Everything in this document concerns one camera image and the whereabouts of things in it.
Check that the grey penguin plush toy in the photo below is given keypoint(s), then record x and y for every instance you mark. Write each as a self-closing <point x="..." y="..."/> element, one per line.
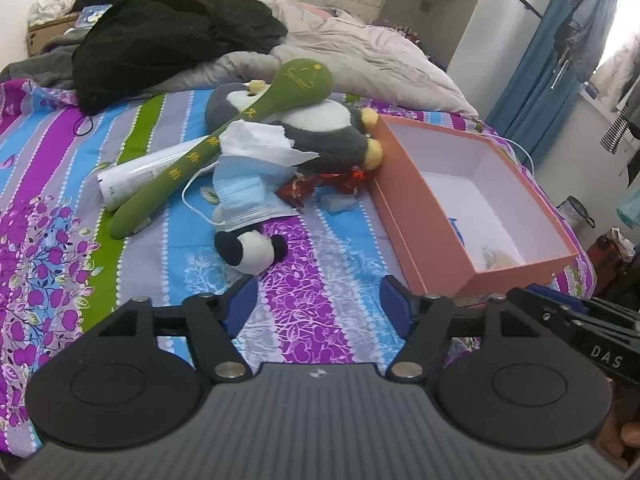
<point x="325" y="125"/>

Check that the small panda plush toy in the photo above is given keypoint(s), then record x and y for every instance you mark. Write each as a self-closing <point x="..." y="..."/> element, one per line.
<point x="252" y="252"/>

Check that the white cloth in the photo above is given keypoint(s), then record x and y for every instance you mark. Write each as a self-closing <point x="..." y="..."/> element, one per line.
<point x="50" y="10"/>

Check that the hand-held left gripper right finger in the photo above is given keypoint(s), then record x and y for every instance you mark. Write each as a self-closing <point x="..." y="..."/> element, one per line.
<point x="395" y="305"/>

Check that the striped hanging garment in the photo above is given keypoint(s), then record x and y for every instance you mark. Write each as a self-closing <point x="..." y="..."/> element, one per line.
<point x="615" y="132"/>

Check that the brown cardboard carton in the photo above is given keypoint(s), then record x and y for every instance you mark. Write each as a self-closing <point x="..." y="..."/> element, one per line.
<point x="45" y="35"/>

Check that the dark hanging jacket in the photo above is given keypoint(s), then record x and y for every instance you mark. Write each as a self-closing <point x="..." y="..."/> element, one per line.
<point x="590" y="25"/>

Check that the dark red bag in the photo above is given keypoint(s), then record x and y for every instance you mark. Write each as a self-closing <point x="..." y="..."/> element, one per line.
<point x="605" y="260"/>

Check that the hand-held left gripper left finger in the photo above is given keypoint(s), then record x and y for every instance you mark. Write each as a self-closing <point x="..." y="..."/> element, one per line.
<point x="245" y="305"/>

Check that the white paper tissue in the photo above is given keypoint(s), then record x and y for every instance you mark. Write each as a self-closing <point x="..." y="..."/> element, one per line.
<point x="255" y="140"/>

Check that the orange cardboard box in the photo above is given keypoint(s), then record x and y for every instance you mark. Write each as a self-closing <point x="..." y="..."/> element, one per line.
<point x="400" y="220"/>

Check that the clear plastic piece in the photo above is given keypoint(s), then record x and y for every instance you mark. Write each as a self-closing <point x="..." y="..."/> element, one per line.
<point x="340" y="205"/>

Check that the grey wall switch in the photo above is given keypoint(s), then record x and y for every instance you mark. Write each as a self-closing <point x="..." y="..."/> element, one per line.
<point x="425" y="6"/>

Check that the grey duvet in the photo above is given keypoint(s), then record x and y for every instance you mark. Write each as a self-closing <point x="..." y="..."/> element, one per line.
<point x="360" y="50"/>

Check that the white plastic bottle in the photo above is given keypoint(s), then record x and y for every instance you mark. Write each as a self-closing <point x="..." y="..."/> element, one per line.
<point x="135" y="175"/>

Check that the blue packet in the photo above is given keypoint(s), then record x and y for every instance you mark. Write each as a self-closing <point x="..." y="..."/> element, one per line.
<point x="95" y="15"/>

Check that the small blue item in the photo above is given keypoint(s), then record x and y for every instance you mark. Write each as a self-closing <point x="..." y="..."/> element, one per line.
<point x="457" y="230"/>

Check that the blue face mask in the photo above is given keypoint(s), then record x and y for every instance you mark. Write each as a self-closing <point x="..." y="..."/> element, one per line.
<point x="240" y="195"/>

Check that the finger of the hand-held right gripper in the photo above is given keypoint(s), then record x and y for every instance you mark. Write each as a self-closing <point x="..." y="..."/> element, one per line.
<point x="545" y="305"/>

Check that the blue curtain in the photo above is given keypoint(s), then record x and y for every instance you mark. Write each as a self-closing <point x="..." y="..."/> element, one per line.
<point x="540" y="70"/>

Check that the dark grey blanket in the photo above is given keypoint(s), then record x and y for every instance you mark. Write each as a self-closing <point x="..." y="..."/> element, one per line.
<point x="40" y="70"/>

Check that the green plush massage stick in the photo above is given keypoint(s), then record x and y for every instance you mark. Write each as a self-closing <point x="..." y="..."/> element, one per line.
<point x="200" y="160"/>

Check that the black garment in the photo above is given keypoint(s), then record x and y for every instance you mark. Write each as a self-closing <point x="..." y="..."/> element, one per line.
<point x="165" y="40"/>

